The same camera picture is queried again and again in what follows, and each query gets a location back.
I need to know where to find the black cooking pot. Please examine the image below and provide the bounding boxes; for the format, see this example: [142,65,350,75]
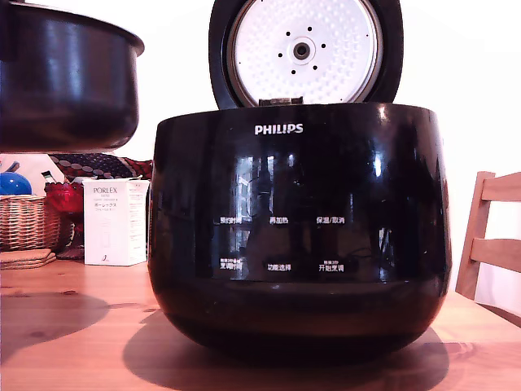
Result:
[0,2,146,154]

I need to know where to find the black rice cooker lid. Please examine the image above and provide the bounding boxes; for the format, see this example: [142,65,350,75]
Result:
[208,0,405,111]

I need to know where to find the black Philips rice cooker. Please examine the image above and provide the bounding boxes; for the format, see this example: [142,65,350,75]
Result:
[147,102,453,360]

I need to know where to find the blue ball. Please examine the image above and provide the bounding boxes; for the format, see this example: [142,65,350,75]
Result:
[0,171,33,197]

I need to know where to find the red patterned cloth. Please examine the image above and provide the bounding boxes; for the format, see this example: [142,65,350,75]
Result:
[48,152,154,181]

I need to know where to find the wicker basket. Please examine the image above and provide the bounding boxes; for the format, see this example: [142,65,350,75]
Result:
[0,194,62,252]

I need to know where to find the white Porlex box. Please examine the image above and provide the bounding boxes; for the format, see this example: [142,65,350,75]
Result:
[82,178,150,267]

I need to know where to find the cork coaster stack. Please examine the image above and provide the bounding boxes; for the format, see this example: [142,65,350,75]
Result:
[0,248,57,270]

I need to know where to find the wooden chair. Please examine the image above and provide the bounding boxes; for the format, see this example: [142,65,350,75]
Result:
[454,170,521,317]

